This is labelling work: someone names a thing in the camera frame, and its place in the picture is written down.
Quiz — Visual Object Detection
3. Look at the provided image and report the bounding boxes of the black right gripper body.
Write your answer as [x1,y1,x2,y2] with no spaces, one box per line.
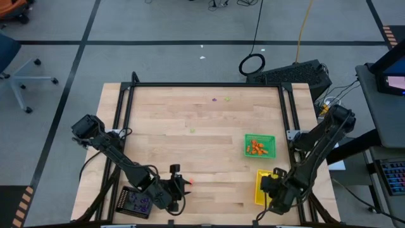
[259,167,287,194]

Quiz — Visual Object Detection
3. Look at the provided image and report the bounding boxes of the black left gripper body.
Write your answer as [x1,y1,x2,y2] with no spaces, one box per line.
[158,163,186,212]

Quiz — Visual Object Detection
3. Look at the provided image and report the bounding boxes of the yellow plastic basket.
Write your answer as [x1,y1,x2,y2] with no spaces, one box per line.
[254,168,277,206]

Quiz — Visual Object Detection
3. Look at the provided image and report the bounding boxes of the green plastic basket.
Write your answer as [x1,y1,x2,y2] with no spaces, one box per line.
[244,134,277,159]

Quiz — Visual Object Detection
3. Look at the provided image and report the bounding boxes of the black plastic basket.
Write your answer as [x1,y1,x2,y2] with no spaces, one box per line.
[115,185,156,219]

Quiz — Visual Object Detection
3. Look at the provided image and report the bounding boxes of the white paper sheet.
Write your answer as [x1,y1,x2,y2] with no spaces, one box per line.
[330,142,346,172]

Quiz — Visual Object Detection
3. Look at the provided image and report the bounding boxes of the black desk beam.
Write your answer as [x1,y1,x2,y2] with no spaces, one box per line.
[325,128,383,166]

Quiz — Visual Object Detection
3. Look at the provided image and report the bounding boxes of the black computer case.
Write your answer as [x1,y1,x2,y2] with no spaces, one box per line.
[246,59,333,102]

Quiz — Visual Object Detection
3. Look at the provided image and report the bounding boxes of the backlit keyboard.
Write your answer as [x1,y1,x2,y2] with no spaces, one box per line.
[375,158,405,196]

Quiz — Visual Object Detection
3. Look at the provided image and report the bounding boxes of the grey desk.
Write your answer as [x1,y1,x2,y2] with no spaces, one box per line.
[354,62,405,149]

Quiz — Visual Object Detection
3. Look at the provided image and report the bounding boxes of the black monitor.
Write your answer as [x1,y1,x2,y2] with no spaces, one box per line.
[369,38,405,97]

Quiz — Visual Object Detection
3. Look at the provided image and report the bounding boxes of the white office chair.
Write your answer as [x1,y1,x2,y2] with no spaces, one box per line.
[0,31,59,114]

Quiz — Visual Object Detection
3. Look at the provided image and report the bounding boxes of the orange chair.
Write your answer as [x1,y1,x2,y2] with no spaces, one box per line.
[0,0,35,25]

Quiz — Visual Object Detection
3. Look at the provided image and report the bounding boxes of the white cable loop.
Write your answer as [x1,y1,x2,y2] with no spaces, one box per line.
[317,96,341,110]

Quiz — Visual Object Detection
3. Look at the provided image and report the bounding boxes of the black coiled floor cable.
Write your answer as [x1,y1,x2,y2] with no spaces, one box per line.
[238,0,266,77]

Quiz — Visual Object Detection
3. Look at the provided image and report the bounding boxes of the yellow floor cable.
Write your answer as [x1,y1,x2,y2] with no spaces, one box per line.
[294,0,315,63]

